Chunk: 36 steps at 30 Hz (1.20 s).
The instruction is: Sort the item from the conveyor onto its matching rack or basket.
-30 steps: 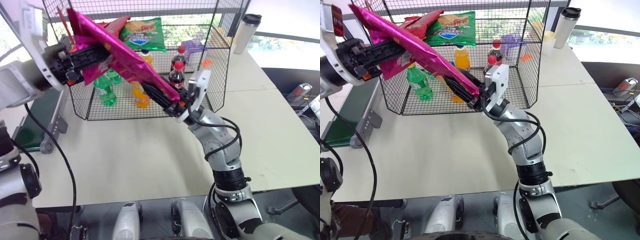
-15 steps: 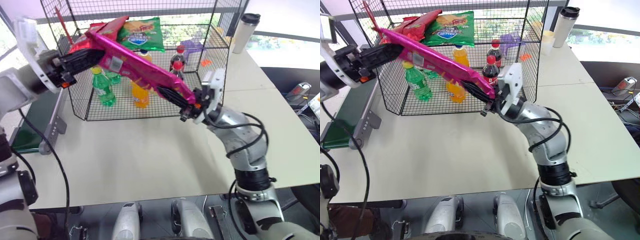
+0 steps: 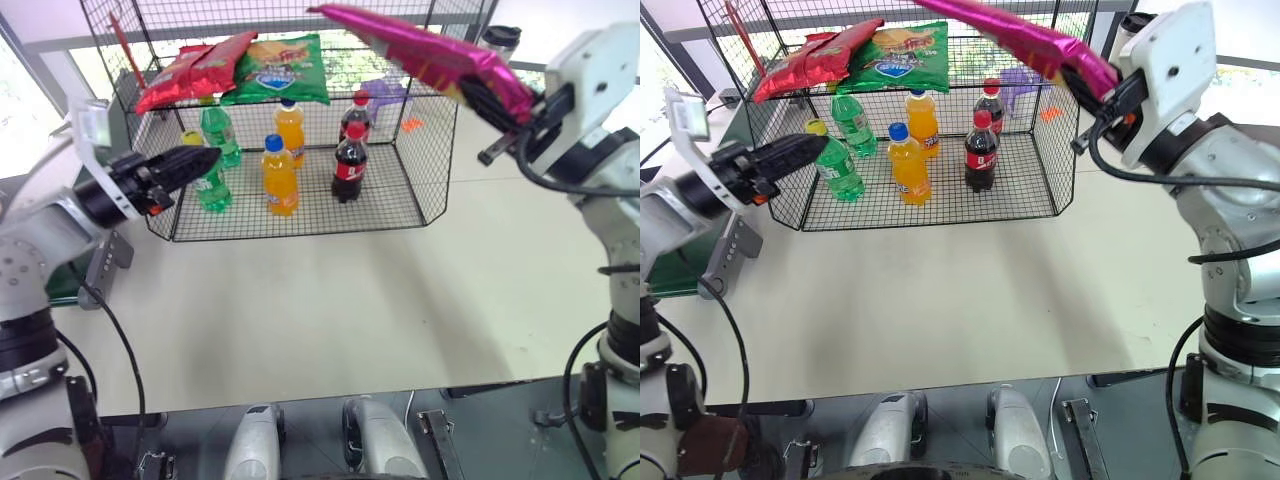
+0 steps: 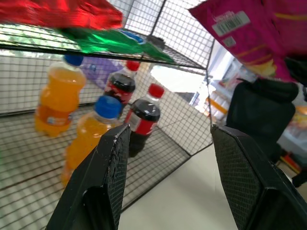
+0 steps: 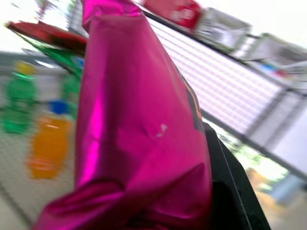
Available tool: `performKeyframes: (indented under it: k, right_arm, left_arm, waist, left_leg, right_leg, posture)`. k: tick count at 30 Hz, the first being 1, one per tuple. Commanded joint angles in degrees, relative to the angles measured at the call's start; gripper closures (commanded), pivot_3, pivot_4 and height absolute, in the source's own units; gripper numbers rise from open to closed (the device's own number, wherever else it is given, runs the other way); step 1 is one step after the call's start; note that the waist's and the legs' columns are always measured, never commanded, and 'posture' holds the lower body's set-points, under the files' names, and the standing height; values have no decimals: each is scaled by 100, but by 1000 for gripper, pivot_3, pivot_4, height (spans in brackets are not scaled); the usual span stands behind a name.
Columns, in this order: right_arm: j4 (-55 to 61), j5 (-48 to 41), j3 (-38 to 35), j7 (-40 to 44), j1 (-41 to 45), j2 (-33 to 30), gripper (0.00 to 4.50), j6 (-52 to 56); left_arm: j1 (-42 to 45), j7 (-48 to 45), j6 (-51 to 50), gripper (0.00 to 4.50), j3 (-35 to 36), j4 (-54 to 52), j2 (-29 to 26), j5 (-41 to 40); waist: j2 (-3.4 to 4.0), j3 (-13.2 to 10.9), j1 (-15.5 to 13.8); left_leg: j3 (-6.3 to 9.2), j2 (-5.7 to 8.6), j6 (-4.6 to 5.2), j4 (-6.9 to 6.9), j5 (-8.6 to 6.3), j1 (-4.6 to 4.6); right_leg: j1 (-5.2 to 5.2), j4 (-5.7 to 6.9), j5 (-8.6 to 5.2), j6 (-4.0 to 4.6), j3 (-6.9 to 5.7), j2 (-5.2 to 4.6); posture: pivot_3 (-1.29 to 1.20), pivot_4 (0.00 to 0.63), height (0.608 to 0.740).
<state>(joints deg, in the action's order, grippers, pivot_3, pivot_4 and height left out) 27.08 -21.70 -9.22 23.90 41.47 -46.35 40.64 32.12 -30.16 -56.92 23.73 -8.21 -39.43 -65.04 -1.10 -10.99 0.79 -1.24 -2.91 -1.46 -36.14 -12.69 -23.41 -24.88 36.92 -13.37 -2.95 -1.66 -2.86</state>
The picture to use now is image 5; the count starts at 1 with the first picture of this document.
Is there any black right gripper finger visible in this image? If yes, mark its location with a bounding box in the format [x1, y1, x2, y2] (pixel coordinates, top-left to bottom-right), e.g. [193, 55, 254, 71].
[202, 121, 272, 230]

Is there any magenta foil snack bag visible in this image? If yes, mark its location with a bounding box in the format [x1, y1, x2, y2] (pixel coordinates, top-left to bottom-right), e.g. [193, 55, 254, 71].
[33, 0, 213, 230]

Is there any grey box on shelf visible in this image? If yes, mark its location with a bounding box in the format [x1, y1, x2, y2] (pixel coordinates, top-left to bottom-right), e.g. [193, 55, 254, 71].
[194, 7, 253, 54]

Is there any orange soda bottle blue cap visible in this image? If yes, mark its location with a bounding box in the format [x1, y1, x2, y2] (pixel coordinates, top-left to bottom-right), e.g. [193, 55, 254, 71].
[27, 100, 75, 180]

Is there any red and white snack box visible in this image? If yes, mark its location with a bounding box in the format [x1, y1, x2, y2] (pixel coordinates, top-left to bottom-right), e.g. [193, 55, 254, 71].
[140, 0, 202, 30]

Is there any green snack bag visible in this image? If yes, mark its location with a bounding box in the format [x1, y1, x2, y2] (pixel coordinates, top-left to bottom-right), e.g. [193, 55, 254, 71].
[19, 35, 86, 77]

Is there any green soda bottle yellow cap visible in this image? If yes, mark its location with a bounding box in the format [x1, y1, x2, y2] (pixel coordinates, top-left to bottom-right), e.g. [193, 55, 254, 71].
[0, 61, 39, 134]

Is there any red snack bag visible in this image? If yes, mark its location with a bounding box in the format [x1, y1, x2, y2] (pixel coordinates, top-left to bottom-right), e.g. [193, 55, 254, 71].
[5, 21, 88, 50]

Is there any white wire rack shelf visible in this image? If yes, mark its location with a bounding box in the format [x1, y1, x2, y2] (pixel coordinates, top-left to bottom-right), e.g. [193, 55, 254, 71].
[134, 2, 307, 178]

